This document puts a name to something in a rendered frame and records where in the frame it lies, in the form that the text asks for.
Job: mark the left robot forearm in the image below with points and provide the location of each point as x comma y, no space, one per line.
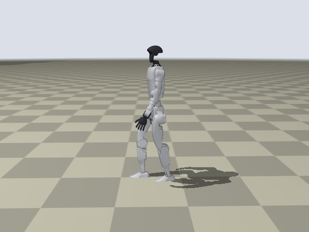
152,103

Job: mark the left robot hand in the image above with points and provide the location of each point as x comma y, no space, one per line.
142,121

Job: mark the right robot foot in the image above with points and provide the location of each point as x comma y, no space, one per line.
142,175

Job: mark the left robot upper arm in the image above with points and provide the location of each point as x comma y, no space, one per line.
159,74

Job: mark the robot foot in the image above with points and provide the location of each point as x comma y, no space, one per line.
164,179
142,175

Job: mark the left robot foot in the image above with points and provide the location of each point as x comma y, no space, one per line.
164,179

